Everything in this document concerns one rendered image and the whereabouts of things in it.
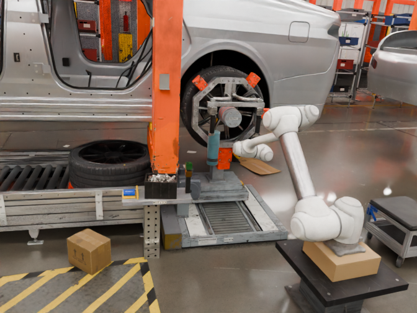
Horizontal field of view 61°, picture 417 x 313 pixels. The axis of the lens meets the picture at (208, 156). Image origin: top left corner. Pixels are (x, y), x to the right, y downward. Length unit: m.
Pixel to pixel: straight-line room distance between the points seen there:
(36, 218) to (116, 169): 0.60
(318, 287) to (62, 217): 1.67
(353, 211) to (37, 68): 2.21
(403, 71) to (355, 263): 3.04
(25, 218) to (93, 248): 0.57
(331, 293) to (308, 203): 0.44
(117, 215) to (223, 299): 0.93
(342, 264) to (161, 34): 1.58
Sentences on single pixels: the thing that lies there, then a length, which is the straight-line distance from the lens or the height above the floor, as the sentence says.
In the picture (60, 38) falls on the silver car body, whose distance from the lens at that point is 4.47.
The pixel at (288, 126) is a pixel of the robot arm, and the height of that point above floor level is 0.99.
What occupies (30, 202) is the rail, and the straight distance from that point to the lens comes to 2.58.
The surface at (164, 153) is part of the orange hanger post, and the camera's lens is 2.31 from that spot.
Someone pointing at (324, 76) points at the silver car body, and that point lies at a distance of 3.15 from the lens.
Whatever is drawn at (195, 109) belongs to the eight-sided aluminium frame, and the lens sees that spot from 2.64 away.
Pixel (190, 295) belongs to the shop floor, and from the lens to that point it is 2.19.
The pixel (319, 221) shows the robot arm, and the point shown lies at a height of 0.62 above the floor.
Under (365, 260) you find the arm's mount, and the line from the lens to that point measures 2.03.
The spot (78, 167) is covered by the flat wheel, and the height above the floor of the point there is 0.48.
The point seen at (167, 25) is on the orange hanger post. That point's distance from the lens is 2.17.
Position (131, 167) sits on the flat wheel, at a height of 0.49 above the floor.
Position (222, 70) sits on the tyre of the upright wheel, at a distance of 2.72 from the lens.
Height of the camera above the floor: 1.47
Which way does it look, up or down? 20 degrees down
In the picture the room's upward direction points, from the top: 4 degrees clockwise
